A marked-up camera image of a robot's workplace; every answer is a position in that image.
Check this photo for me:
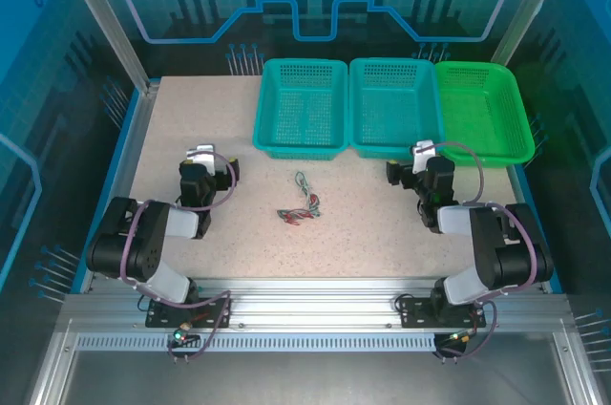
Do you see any teal plastic basket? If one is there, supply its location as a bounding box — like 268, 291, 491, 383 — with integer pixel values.
251, 58, 350, 161
348, 58, 448, 160

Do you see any aluminium mounting rail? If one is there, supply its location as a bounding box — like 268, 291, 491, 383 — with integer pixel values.
61, 278, 572, 335

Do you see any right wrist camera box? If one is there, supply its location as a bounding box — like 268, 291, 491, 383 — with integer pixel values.
411, 139, 436, 173

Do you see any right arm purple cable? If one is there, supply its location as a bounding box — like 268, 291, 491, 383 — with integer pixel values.
414, 140, 548, 363

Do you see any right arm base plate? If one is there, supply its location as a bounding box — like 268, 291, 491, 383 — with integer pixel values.
395, 297, 488, 330

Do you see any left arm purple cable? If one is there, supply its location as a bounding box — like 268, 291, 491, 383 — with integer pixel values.
118, 150, 240, 363

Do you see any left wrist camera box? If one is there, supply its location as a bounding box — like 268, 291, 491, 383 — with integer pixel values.
185, 143, 217, 171

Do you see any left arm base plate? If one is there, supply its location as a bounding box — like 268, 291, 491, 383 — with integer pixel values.
145, 297, 234, 330

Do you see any slotted cable duct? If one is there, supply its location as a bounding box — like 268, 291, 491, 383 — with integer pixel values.
74, 332, 443, 354

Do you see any aluminium side rail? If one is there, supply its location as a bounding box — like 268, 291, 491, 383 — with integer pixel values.
78, 82, 161, 294

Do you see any small connector with light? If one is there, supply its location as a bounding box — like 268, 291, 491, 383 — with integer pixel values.
446, 328, 481, 347
166, 323, 200, 347

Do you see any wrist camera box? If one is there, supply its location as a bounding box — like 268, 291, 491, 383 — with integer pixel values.
185, 143, 217, 171
411, 139, 436, 173

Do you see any aluminium frame post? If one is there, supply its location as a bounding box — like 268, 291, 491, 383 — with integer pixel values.
51, 0, 162, 96
490, 0, 578, 67

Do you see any green plastic basket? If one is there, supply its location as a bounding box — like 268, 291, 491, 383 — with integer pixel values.
433, 60, 536, 168

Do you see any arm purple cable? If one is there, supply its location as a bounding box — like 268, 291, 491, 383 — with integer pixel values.
414, 140, 548, 363
118, 150, 240, 363

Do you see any green cable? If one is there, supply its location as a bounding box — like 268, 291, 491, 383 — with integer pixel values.
276, 170, 322, 223

